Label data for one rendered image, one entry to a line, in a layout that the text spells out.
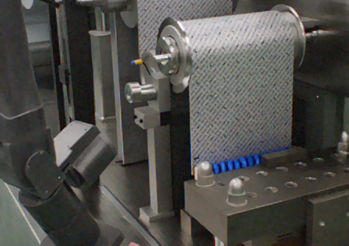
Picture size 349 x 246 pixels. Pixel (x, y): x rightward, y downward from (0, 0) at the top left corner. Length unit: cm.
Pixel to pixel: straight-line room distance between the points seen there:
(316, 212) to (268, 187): 10
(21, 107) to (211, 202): 52
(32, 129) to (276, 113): 72
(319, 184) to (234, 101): 23
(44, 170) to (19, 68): 12
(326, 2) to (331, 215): 44
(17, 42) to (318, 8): 83
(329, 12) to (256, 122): 27
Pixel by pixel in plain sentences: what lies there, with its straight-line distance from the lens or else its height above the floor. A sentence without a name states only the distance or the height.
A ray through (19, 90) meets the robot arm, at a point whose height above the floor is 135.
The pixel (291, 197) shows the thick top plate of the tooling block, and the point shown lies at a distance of 115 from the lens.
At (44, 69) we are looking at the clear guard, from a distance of 218.
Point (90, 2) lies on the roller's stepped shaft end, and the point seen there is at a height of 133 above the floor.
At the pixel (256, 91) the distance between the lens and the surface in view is 128.
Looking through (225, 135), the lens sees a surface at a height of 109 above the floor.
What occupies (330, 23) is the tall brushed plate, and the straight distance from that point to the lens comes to 136.
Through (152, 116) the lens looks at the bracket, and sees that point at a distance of 126.
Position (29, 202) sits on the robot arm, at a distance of 76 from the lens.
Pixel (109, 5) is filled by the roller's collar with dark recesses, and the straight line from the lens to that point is 141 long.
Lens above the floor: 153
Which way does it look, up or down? 18 degrees down
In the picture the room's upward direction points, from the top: 2 degrees counter-clockwise
